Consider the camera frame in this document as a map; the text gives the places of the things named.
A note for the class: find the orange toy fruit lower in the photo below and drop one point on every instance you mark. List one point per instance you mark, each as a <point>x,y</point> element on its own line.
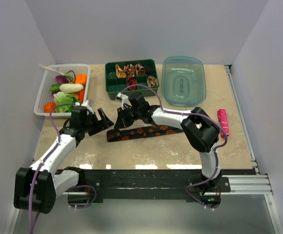
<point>49,106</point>

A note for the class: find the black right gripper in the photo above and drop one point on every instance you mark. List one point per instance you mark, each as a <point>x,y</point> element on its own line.
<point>120,123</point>

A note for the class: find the black orange floral tie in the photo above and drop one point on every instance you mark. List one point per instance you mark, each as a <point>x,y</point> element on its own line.
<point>115,135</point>

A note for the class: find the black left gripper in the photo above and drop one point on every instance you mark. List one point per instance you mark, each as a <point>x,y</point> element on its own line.
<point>105,123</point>

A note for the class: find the white plastic basket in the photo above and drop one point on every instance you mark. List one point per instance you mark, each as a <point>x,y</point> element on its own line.
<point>49,86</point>

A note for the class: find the green toy lettuce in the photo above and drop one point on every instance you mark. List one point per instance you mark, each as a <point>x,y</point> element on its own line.
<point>64,102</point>

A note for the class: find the cream brown floral rolled tie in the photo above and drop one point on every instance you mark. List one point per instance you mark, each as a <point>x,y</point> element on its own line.
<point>152,82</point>

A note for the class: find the white toy radish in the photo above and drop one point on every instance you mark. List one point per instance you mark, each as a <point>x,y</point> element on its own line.
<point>70,88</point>

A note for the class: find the orange navy striped rolled tie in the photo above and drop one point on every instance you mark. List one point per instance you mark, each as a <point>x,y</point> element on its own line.
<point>131,83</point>

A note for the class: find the clear blue plastic tub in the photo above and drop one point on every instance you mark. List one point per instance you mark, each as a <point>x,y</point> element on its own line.
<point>183,81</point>

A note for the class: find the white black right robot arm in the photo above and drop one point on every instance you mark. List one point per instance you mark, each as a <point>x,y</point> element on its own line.
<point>201,132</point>

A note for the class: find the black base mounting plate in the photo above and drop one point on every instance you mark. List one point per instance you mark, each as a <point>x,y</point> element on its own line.
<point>179,184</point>

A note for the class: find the beige rolled tie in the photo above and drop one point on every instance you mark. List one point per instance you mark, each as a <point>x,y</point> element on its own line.
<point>120,73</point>

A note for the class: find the orange toy fruit upper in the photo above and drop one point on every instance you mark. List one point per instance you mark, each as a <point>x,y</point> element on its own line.
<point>81,79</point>

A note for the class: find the orange toy fruit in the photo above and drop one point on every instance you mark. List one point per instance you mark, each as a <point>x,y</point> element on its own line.
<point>81,79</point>
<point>49,106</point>

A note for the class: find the multicolour patterned rolled tie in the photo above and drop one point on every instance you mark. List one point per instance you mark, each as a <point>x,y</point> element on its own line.
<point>129,70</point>

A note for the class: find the purple toy turnip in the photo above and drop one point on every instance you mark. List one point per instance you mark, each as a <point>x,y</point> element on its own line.
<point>60,79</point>

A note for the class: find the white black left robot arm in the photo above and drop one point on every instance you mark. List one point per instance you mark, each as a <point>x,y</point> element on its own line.
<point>38,186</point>

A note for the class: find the green divided organizer box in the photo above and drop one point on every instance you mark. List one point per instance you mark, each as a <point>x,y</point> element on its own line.
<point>115,85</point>

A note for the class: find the pink rectangular box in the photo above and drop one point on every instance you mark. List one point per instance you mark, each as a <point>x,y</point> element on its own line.
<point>222,118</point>

